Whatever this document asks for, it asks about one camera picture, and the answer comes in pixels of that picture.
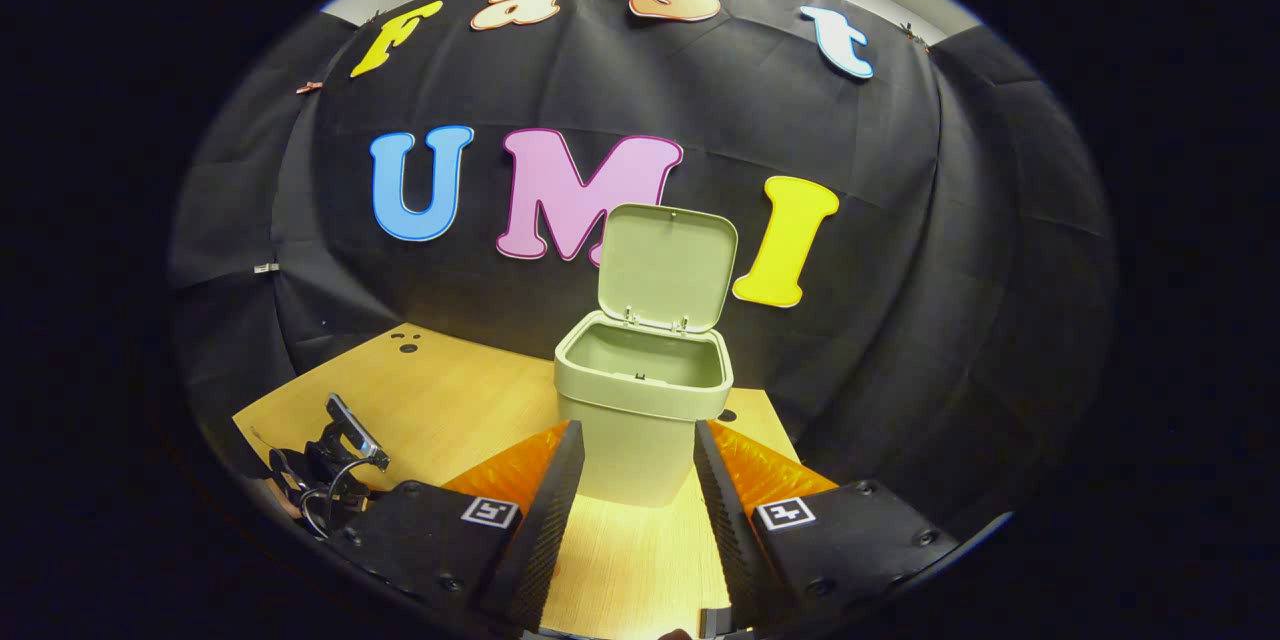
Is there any wooden desktop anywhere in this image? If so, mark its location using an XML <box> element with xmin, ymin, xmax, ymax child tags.
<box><xmin>232</xmin><ymin>323</ymin><xmax>801</xmax><ymax>640</ymax></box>

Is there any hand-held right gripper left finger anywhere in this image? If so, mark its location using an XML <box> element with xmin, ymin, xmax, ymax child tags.
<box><xmin>333</xmin><ymin>419</ymin><xmax>587</xmax><ymax>632</ymax></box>

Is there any pale green desktop garbage bin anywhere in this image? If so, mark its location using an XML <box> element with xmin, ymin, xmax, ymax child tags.
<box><xmin>553</xmin><ymin>203</ymin><xmax>740</xmax><ymax>510</ymax></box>

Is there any black backdrop cloth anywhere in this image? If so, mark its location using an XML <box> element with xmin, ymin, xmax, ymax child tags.
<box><xmin>170</xmin><ymin>0</ymin><xmax>1116</xmax><ymax>541</ymax></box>

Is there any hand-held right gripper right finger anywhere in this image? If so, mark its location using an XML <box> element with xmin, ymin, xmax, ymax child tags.
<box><xmin>692</xmin><ymin>419</ymin><xmax>963</xmax><ymax>629</ymax></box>

